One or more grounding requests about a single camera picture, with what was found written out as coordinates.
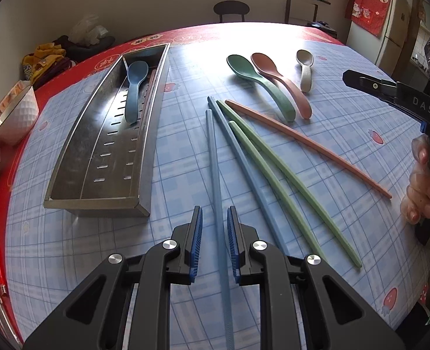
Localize black object on table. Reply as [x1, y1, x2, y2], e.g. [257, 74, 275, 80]
[306, 20, 337, 39]

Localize black round chair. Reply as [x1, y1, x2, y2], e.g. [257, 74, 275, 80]
[213, 1, 249, 23]

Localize blue chopstick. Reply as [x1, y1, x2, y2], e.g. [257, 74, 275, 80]
[205, 108, 235, 350]
[207, 96, 290, 258]

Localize dark maroon cloth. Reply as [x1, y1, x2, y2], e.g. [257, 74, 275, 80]
[33, 56, 78, 89]

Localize beige spoon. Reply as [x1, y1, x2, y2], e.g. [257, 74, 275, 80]
[296, 50, 313, 93]

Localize red printed tablecloth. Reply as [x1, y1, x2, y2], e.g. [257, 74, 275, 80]
[0, 25, 347, 350]

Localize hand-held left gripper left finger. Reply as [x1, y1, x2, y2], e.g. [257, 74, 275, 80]
[22, 205, 203, 350]

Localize pink chopstick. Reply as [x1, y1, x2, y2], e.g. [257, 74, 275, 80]
[224, 99, 393, 199]

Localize person's right hand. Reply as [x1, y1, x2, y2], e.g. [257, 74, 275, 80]
[400, 136, 430, 225]

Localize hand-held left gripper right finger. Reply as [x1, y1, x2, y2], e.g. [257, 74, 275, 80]
[227, 206, 407, 350]

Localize clear plastic bag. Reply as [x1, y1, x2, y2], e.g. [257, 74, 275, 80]
[69, 14, 108, 47]

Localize dark wooden chair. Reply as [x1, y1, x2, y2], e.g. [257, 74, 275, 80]
[285, 0, 319, 26]

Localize blue spoon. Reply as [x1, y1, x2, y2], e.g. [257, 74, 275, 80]
[124, 61, 150, 125]

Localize metal utensil tray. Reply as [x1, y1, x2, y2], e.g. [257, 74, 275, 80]
[43, 43, 172, 218]

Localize red printed cloth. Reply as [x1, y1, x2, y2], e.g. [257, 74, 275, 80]
[345, 0, 396, 37]

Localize green spoon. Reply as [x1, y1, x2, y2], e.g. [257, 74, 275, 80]
[227, 54, 296, 122]

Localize white refrigerator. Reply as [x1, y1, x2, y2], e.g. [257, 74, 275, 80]
[346, 0, 413, 67]

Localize yellow bag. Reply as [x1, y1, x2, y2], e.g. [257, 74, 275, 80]
[22, 43, 68, 84]

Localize pink spoon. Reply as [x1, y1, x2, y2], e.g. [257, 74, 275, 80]
[250, 52, 312, 120]

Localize blue plaid tablecloth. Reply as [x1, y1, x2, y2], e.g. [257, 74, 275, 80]
[5, 22, 430, 350]

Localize green chopstick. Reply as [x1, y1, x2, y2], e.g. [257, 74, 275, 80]
[216, 99, 363, 268]
[229, 121, 325, 260]

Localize white dimpled bowl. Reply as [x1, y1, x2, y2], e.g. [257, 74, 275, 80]
[0, 84, 40, 146]

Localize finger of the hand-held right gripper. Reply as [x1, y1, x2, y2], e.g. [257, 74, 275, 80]
[342, 69, 399, 100]

